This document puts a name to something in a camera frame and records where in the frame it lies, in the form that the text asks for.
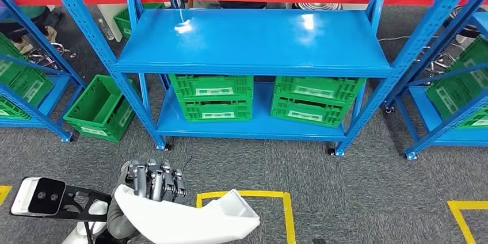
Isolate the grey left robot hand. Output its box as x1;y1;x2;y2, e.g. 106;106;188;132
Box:
106;158;188;240

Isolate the white curved plastic part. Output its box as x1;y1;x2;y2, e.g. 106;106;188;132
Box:
113;184;261;244

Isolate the open empty green crate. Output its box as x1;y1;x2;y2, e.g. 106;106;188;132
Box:
63;74;140;143

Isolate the blue metal shelving rack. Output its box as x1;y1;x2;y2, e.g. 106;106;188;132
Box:
40;0;487;158
0;0;86;143
384;0;488;161

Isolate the yellow floor tape square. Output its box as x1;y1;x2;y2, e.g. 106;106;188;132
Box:
195;190;297;244
0;185;13;207
447;200;488;244

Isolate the clear plastic bottle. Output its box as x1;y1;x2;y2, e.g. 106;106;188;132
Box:
97;17;115;41

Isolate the chrome chair base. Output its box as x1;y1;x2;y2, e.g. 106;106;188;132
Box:
417;45;458;79
24;42;77;70

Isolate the black round ringed stool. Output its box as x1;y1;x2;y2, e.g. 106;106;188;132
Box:
293;0;343;10

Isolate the black camera bracket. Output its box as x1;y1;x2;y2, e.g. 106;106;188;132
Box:
57;184;113;223

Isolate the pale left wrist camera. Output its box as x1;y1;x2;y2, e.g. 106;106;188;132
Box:
10;176;66;216

